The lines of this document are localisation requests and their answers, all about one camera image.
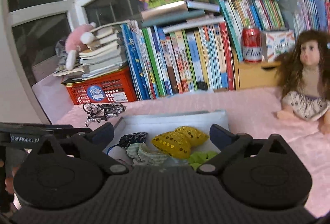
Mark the gold sequin bow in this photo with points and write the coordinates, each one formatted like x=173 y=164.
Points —
x=172 y=142

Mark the stack of worn books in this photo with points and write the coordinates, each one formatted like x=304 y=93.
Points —
x=103 y=56

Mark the red beer can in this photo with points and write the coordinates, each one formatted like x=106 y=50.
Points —
x=252 y=46

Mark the dark blue patterned cloth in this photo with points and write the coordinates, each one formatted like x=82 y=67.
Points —
x=132 y=139

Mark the brown-haired doll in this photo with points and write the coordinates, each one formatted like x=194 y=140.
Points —
x=306 y=79

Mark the green striped cloth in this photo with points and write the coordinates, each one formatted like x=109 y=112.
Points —
x=147 y=155

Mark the flat lying books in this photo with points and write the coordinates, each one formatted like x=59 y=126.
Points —
x=180 y=16

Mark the white printed carton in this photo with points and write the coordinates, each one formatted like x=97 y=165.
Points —
x=277 y=44

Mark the row of thin colourful books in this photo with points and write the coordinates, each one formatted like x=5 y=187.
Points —
x=265 y=12

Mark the grey shallow box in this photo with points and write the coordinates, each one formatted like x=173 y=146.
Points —
x=167 y=120

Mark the grey cloth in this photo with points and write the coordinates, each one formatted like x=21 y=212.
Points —
x=61 y=55

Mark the wooden drawer box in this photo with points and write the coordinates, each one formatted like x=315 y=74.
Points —
x=255 y=75

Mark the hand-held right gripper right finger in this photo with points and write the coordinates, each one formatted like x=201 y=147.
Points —
x=221 y=135

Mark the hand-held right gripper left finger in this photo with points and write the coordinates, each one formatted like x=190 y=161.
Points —
x=102 y=133

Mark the miniature black bicycle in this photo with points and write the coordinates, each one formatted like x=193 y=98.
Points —
x=103 y=110

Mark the pink plush toy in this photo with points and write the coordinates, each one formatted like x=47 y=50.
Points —
x=74 y=41

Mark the red plastic crate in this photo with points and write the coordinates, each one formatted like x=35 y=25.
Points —
x=110 y=86

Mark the pink tablecloth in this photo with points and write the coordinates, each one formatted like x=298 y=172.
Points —
x=257 y=110

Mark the bright green cloth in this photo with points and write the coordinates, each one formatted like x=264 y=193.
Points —
x=202 y=157

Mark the row of upright books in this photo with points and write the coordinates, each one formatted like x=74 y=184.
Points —
x=180 y=59

